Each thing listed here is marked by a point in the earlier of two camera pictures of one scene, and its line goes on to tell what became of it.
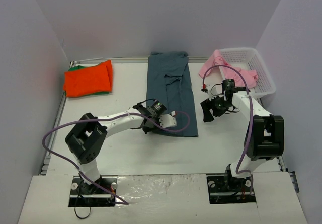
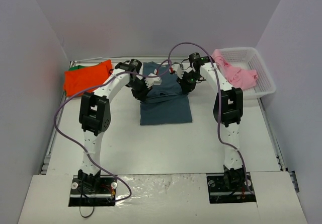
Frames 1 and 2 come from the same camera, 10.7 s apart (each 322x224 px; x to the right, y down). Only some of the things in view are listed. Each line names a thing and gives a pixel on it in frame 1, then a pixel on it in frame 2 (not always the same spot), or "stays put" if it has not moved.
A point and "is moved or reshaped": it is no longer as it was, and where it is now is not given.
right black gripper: x=213 y=104 → x=185 y=85
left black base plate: x=83 y=195 stays put
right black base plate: x=220 y=192 stays put
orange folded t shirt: x=96 y=79 stays put
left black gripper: x=149 y=124 → x=140 y=92
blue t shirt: x=169 y=86 is moved or reshaped
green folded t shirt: x=76 y=67 stays put
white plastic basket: x=248 y=59 stays put
